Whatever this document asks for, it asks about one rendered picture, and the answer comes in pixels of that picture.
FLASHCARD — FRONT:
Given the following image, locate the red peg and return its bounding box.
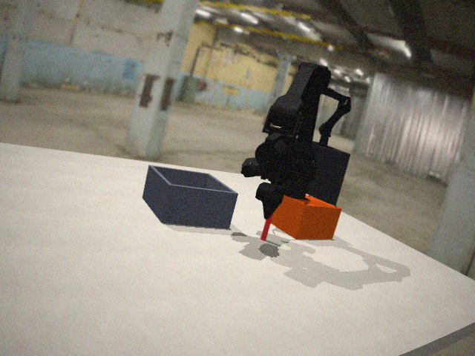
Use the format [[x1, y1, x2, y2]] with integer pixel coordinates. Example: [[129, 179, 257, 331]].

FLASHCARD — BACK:
[[261, 214, 274, 241]]

